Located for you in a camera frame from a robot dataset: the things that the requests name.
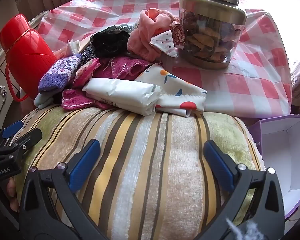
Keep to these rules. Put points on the white fruit print cloth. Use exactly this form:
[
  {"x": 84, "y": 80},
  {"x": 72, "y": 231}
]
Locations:
[{"x": 177, "y": 95}]

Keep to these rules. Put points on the striped velvet cushion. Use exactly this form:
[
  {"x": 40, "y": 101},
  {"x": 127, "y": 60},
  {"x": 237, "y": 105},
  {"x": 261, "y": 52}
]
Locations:
[{"x": 151, "y": 180}]

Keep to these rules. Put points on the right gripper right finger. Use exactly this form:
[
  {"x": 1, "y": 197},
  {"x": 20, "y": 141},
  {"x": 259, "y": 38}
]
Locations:
[{"x": 265, "y": 217}]

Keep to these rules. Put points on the glass jar with metal lid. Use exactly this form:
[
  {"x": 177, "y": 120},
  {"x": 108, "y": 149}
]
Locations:
[{"x": 212, "y": 31}]

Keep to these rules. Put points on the floral white bow scrunchie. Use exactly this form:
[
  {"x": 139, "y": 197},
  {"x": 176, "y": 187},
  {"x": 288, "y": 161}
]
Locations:
[{"x": 169, "y": 42}]

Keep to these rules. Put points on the purple cardboard box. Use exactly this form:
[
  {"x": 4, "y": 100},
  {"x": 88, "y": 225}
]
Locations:
[{"x": 278, "y": 141}]

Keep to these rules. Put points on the red thermos jug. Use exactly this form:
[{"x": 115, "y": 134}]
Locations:
[{"x": 28, "y": 58}]

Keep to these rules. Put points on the person's left hand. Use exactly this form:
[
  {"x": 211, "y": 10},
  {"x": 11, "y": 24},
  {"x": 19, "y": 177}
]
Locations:
[{"x": 11, "y": 192}]

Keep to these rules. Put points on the magenta knit glove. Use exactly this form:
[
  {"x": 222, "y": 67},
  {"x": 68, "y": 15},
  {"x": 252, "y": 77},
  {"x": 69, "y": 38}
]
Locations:
[
  {"x": 74, "y": 99},
  {"x": 121, "y": 67}
]

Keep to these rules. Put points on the light blue towel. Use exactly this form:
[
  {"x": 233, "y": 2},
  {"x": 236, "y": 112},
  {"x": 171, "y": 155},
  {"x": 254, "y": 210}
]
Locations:
[{"x": 44, "y": 99}]

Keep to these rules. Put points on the red white checkered tablecloth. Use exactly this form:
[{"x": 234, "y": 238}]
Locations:
[{"x": 243, "y": 68}]

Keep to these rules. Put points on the salmon pink cloth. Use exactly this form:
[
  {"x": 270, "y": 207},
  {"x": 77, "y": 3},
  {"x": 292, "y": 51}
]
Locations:
[{"x": 152, "y": 22}]

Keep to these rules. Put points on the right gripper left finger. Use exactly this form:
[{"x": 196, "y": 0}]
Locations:
[{"x": 49, "y": 208}]

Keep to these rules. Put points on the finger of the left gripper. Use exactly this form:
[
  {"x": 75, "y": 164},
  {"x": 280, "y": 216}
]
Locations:
[
  {"x": 11, "y": 130},
  {"x": 28, "y": 140}
]

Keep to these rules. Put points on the black velvet scrunchie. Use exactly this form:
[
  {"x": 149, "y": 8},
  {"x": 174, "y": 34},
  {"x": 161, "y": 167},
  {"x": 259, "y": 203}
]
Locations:
[{"x": 112, "y": 41}]

